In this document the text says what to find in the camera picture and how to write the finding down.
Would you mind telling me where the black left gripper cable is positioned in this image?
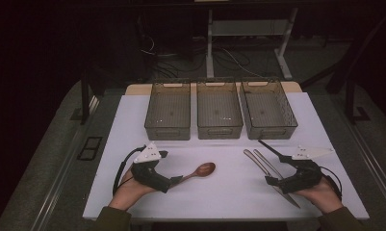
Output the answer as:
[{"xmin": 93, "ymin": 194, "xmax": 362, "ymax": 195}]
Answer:
[{"xmin": 113, "ymin": 145, "xmax": 147, "ymax": 196}]

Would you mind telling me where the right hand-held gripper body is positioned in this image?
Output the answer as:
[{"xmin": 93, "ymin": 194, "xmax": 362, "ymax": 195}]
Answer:
[{"xmin": 276, "ymin": 144, "xmax": 335, "ymax": 194}]

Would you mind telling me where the black metal stand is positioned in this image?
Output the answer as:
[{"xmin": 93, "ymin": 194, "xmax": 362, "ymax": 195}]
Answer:
[{"xmin": 299, "ymin": 8, "xmax": 386, "ymax": 125}]

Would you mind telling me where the person's left hand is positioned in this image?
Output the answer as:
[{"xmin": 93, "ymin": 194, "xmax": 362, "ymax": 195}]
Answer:
[{"xmin": 108, "ymin": 168, "xmax": 158, "ymax": 212}]

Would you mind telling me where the silver metal knife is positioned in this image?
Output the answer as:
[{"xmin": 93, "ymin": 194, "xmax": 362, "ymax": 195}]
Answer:
[{"xmin": 243, "ymin": 148, "xmax": 301, "ymax": 210}]

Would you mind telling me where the metal floor rail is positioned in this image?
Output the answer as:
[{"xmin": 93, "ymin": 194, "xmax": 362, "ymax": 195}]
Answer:
[
  {"xmin": 339, "ymin": 118, "xmax": 386, "ymax": 210},
  {"xmin": 30, "ymin": 95, "xmax": 102, "ymax": 231}
]

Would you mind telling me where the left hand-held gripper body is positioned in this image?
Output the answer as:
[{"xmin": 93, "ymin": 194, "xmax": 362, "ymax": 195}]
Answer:
[{"xmin": 130, "ymin": 141, "xmax": 173, "ymax": 194}]

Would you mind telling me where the brown wooden spoon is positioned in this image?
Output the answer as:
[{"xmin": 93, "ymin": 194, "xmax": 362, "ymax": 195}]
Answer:
[{"xmin": 176, "ymin": 162, "xmax": 217, "ymax": 185}]

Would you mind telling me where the black floor socket frame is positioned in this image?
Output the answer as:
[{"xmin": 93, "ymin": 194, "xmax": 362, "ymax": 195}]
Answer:
[{"xmin": 76, "ymin": 136, "xmax": 104, "ymax": 162}]

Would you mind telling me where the short white cable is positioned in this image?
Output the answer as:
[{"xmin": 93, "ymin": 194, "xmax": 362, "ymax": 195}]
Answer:
[{"xmin": 140, "ymin": 34, "xmax": 157, "ymax": 56}]

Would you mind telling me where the long white floor cable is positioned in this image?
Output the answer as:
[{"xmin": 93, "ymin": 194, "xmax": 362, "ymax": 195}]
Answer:
[{"xmin": 221, "ymin": 47, "xmax": 264, "ymax": 79}]

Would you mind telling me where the translucent grey plastic bin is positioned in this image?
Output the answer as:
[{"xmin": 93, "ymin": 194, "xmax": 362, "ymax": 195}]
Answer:
[
  {"xmin": 143, "ymin": 79, "xmax": 193, "ymax": 141},
  {"xmin": 195, "ymin": 78, "xmax": 244, "ymax": 141},
  {"xmin": 239, "ymin": 77, "xmax": 299, "ymax": 141}
]

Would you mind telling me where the white metal desk frame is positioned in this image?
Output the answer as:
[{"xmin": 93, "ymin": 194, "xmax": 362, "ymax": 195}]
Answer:
[{"xmin": 205, "ymin": 7, "xmax": 300, "ymax": 81}]

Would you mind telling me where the person's right hand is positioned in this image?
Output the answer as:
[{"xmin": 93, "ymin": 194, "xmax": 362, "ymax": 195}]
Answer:
[{"xmin": 293, "ymin": 175, "xmax": 344, "ymax": 216}]

